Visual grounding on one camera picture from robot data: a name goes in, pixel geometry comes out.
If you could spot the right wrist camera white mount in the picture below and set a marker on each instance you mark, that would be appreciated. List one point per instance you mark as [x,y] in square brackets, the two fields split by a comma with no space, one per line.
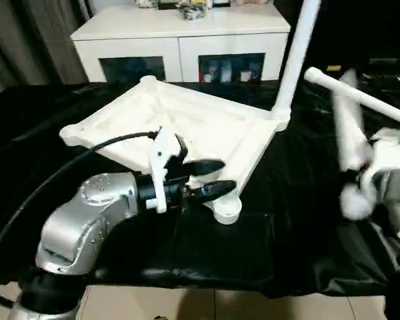
[386,153]

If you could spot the black box with yellow label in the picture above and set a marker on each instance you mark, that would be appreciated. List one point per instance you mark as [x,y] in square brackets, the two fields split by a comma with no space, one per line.
[360,30]

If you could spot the white plastic table leg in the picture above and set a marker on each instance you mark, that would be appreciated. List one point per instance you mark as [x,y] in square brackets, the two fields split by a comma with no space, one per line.
[296,50]
[348,140]
[363,98]

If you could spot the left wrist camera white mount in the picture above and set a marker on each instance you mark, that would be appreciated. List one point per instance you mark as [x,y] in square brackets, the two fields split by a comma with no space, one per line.
[160,160]

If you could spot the white plastic table top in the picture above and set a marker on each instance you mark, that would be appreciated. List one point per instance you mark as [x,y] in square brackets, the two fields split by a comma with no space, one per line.
[193,126]

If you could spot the white spotted plush toy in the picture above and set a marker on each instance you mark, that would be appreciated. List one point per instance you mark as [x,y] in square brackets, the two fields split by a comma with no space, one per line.
[145,3]

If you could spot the black framed plaque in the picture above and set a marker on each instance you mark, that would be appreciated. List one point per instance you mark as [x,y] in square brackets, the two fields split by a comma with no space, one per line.
[222,2]
[168,4]

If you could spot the white cabinet with glass doors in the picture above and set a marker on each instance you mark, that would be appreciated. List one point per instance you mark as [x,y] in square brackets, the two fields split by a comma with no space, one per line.
[136,36]

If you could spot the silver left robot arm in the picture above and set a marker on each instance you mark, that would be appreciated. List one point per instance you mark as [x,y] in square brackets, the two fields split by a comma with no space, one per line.
[80,213]

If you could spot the black mat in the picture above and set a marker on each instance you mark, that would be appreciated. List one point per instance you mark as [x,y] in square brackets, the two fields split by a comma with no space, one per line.
[220,250]

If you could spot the beige plush teddy bear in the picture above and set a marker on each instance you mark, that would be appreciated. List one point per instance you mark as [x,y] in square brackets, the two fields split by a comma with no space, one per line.
[253,2]

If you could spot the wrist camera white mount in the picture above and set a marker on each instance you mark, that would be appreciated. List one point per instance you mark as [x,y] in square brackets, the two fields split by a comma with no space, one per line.
[160,160]
[386,153]

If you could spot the grey curtain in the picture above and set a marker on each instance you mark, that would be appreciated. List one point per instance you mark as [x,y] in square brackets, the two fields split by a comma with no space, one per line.
[26,43]

